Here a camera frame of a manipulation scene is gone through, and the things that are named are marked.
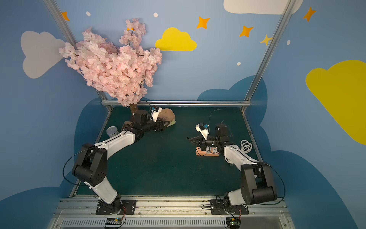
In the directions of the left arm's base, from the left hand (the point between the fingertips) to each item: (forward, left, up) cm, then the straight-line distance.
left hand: (165, 117), depth 90 cm
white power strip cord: (-9, -56, -18) cm, 59 cm away
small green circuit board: (-54, +23, -22) cm, 62 cm away
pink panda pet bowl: (+15, +2, -14) cm, 21 cm away
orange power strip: (-20, -30, -6) cm, 37 cm away
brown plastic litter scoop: (+7, +33, -17) cm, 38 cm away
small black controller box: (-53, -40, -21) cm, 69 cm away
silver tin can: (-1, +39, -15) cm, 42 cm away
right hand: (-14, -18, -3) cm, 23 cm away
